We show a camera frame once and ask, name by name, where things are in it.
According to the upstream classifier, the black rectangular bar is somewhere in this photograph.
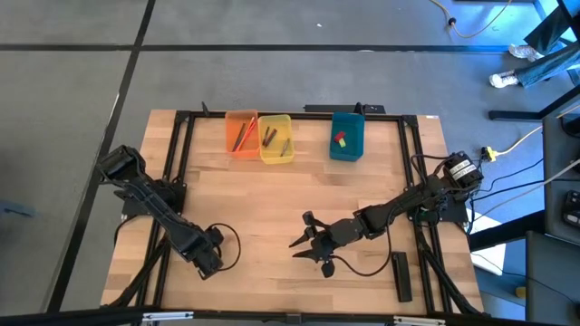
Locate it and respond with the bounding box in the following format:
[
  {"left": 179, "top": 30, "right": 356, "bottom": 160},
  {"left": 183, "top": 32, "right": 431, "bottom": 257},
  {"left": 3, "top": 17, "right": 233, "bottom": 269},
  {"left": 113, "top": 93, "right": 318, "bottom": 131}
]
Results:
[{"left": 390, "top": 251, "right": 414, "bottom": 303}]

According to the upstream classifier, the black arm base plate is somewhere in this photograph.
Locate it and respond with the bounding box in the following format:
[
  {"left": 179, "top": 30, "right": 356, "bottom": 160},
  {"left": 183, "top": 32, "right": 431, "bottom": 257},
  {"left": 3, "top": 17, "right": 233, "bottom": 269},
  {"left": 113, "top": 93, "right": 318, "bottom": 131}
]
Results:
[
  {"left": 121, "top": 180, "right": 187, "bottom": 217},
  {"left": 405, "top": 187, "right": 469, "bottom": 224}
]

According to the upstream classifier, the teal plastic bin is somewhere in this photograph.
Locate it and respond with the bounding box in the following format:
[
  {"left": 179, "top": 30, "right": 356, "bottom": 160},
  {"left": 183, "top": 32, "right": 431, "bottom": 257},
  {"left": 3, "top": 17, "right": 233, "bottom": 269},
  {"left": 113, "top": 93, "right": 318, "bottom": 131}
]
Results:
[{"left": 329, "top": 111, "right": 366, "bottom": 163}]

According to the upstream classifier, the yellow floor cable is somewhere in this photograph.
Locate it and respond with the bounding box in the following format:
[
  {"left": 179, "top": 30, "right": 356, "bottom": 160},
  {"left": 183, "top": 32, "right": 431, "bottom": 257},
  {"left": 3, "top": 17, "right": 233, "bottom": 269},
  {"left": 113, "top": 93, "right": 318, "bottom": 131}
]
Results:
[{"left": 428, "top": 0, "right": 516, "bottom": 40}]

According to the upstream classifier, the black controller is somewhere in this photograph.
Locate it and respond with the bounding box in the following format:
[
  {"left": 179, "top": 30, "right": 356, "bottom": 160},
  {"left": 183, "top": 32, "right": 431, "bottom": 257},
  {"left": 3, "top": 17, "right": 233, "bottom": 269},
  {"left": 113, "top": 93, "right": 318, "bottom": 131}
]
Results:
[{"left": 561, "top": 189, "right": 580, "bottom": 230}]

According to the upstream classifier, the yellow extension cord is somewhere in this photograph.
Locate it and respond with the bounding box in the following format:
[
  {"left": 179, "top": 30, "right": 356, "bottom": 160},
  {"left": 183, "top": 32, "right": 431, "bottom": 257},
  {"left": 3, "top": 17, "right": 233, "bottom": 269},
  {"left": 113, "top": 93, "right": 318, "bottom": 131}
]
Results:
[{"left": 479, "top": 102, "right": 580, "bottom": 163}]

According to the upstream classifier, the black cable bundle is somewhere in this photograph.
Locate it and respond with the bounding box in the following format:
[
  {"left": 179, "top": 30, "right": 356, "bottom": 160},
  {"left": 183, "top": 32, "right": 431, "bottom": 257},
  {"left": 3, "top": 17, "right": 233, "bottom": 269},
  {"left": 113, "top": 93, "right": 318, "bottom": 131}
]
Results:
[
  {"left": 108, "top": 216, "right": 178, "bottom": 309},
  {"left": 412, "top": 221, "right": 482, "bottom": 316}
]

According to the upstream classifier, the black power strip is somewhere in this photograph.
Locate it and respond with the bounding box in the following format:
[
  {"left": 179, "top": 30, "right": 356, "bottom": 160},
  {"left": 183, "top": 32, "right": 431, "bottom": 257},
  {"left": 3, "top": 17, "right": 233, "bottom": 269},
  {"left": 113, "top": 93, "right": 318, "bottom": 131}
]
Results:
[{"left": 303, "top": 102, "right": 387, "bottom": 115}]

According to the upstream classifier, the left camera cable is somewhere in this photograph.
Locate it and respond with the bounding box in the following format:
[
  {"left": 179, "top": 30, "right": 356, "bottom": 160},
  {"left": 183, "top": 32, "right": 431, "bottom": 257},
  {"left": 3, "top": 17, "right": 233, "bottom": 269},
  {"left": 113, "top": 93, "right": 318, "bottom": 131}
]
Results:
[{"left": 212, "top": 222, "right": 242, "bottom": 272}]

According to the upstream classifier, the white paper sheet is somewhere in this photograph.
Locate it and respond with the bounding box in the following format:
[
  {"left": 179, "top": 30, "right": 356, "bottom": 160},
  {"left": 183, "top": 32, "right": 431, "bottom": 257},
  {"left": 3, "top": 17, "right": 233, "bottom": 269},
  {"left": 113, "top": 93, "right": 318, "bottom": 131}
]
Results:
[{"left": 469, "top": 212, "right": 508, "bottom": 277}]

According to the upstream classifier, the black metal rig frame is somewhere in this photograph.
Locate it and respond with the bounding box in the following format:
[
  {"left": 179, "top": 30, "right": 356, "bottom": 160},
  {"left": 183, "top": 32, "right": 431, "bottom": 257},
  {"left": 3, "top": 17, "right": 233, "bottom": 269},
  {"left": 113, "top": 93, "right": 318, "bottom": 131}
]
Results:
[{"left": 0, "top": 108, "right": 580, "bottom": 326}]

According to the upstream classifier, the red pen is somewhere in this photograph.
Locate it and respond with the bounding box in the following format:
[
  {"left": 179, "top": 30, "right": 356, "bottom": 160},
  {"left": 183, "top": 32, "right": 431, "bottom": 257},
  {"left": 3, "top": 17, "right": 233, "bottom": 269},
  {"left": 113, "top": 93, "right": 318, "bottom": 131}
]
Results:
[{"left": 237, "top": 116, "right": 257, "bottom": 153}]

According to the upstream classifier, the person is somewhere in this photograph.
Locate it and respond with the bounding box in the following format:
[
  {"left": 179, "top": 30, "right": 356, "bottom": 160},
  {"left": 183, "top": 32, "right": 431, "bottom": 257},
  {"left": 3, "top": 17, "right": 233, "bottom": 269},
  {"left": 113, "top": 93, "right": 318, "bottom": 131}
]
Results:
[{"left": 514, "top": 40, "right": 580, "bottom": 90}]

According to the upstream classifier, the orange translucent plastic bin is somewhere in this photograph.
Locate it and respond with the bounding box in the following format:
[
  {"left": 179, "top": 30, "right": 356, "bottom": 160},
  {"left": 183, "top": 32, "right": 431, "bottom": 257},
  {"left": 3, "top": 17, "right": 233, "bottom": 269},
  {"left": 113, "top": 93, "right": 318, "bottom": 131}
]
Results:
[{"left": 225, "top": 110, "right": 261, "bottom": 159}]

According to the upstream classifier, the silver aluminium bracket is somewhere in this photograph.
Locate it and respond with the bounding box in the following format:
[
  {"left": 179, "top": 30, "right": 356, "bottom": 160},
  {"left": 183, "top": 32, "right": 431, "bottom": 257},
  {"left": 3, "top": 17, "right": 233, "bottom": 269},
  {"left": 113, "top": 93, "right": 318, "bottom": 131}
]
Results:
[
  {"left": 141, "top": 311, "right": 195, "bottom": 323},
  {"left": 391, "top": 315, "right": 448, "bottom": 326}
]

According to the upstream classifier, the white shoe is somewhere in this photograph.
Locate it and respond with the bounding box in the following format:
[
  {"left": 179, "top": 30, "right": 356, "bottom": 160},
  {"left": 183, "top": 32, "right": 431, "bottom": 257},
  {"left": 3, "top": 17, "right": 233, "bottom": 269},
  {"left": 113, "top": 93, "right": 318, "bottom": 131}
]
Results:
[
  {"left": 488, "top": 70, "right": 520, "bottom": 90},
  {"left": 507, "top": 43, "right": 545, "bottom": 62}
]

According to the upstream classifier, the yellow translucent plastic bin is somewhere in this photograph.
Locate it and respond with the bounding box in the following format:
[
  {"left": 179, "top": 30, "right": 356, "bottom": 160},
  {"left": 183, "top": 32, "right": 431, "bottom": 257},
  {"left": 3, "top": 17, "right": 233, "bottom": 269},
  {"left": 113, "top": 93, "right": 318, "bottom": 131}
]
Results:
[{"left": 257, "top": 114, "right": 296, "bottom": 165}]

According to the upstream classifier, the right camera cable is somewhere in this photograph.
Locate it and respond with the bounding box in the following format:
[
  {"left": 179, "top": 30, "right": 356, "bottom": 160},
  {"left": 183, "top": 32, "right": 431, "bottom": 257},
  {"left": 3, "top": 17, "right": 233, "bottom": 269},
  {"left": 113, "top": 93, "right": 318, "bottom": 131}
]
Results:
[{"left": 333, "top": 224, "right": 393, "bottom": 278}]

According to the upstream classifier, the black side desk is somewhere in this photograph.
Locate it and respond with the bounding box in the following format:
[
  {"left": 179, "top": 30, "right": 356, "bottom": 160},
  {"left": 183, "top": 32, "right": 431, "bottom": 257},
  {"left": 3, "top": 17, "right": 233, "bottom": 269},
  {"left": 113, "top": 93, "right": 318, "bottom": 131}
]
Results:
[{"left": 469, "top": 101, "right": 580, "bottom": 253}]

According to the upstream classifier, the dark pencil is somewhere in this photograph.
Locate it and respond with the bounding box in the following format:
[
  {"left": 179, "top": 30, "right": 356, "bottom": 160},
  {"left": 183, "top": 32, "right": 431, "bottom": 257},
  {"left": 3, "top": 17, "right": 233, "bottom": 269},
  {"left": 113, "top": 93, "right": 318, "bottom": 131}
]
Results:
[{"left": 232, "top": 122, "right": 247, "bottom": 153}]

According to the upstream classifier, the camera cable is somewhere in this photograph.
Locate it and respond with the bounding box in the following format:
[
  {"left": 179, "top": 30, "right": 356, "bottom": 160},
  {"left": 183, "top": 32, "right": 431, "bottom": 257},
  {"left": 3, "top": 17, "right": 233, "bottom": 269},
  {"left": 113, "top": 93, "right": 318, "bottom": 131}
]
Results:
[
  {"left": 333, "top": 224, "right": 393, "bottom": 278},
  {"left": 212, "top": 222, "right": 242, "bottom": 272}
]

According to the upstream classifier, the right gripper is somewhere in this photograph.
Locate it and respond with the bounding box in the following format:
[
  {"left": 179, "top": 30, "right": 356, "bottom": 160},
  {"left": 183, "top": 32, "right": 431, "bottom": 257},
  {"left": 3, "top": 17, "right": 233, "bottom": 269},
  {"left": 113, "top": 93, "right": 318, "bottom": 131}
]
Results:
[{"left": 288, "top": 211, "right": 367, "bottom": 264}]

